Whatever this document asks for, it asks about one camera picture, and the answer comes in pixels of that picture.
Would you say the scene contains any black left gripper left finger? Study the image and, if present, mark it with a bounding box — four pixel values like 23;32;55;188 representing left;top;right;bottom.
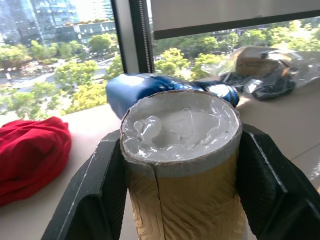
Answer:
40;129;129;240

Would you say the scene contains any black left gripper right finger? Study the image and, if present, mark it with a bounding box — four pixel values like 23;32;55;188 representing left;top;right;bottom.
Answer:
234;122;320;240

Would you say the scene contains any brown ribbed paper cup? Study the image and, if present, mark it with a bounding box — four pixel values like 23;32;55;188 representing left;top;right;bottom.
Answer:
119;89;250;240

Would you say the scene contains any red cloth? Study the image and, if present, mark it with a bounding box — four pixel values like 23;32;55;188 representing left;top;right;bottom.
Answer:
0;116;73;208

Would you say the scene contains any blue plastic bag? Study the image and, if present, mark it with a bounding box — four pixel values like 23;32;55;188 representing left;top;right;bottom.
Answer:
105;72;240;121

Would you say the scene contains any clear plastic bag with items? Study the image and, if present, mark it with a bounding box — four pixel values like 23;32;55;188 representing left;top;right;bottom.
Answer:
217;45;320;101

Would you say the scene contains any grey roller blind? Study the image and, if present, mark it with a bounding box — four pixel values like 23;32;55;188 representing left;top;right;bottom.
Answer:
149;0;320;41

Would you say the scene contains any dark window frame post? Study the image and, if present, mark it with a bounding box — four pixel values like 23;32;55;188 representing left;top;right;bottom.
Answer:
110;0;155;75

